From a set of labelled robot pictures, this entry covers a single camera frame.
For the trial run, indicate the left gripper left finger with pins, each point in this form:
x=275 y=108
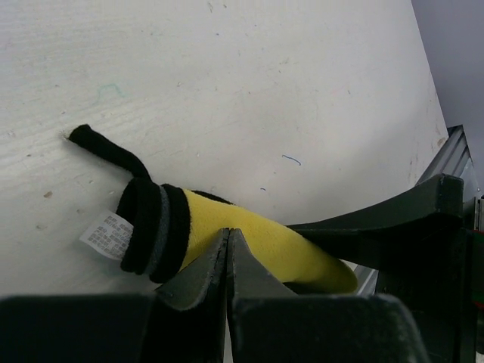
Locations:
x=181 y=321

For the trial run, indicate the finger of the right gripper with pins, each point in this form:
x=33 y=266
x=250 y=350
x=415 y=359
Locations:
x=421 y=256

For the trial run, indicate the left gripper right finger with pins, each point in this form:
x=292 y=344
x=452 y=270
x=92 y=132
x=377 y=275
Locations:
x=270 y=323

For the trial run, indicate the aluminium mounting rail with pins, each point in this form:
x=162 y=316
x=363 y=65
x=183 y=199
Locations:
x=451 y=175

